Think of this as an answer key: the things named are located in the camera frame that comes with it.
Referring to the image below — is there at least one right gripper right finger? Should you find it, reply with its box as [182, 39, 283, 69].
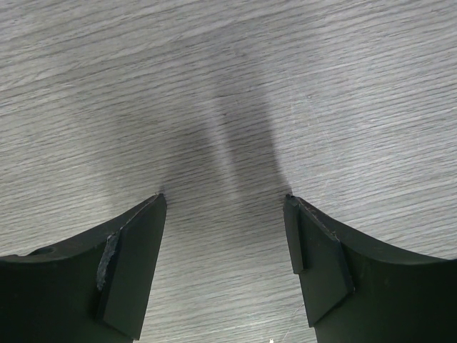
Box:
[283, 195, 456, 342]

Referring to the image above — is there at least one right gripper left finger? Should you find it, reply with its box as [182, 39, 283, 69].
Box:
[1, 194, 167, 342]

